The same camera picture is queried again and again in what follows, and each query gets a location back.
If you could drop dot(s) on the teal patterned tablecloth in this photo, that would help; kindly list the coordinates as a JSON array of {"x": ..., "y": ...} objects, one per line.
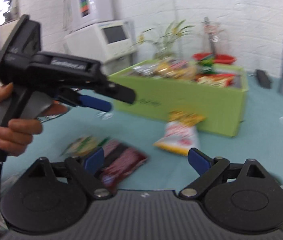
[{"x": 260, "y": 137}]

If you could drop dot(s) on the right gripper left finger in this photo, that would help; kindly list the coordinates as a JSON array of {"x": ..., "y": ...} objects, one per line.
[{"x": 50, "y": 197}]

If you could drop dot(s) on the green cardboard box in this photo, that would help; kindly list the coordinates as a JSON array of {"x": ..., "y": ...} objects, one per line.
[{"x": 223, "y": 108}]

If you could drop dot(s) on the white water purifier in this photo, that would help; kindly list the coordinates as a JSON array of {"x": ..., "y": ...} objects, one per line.
[{"x": 78, "y": 14}]

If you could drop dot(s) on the person's left hand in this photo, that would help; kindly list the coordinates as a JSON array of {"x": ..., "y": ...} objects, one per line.
[{"x": 15, "y": 138}]

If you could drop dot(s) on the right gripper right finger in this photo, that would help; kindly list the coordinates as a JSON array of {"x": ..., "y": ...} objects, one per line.
[{"x": 242, "y": 198}]

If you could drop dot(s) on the white water dispenser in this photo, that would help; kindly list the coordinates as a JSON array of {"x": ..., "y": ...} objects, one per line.
[{"x": 107, "y": 42}]

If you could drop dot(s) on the green peas snack bag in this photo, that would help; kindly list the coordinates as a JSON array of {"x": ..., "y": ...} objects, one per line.
[{"x": 206, "y": 65}]

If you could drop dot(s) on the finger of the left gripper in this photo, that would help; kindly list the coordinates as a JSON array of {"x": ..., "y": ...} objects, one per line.
[
  {"x": 74, "y": 99},
  {"x": 114, "y": 91}
]

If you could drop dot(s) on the white yellow snack bag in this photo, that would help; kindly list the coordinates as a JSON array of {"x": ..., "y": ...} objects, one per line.
[{"x": 180, "y": 133}]

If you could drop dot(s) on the red chinese snack bag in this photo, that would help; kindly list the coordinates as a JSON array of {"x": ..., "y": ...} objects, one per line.
[{"x": 216, "y": 80}]

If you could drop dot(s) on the dark red snack bag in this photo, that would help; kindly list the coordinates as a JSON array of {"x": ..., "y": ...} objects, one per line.
[{"x": 121, "y": 160}]

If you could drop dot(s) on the small black box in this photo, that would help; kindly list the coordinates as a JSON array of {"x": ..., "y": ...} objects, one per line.
[{"x": 263, "y": 79}]

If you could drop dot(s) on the glass vase with flowers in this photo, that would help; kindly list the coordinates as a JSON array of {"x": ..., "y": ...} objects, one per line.
[{"x": 164, "y": 40}]

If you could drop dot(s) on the yellow galette snack bag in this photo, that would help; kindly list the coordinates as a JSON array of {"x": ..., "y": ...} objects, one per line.
[{"x": 176, "y": 69}]

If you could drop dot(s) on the green white bread bag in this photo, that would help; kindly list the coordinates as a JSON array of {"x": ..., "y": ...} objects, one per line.
[{"x": 84, "y": 145}]

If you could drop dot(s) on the glass pitcher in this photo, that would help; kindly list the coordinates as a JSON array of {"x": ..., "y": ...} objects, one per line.
[{"x": 210, "y": 36}]

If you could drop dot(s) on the silver foil snack bag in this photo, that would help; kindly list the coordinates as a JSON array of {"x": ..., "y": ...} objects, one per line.
[{"x": 145, "y": 70}]

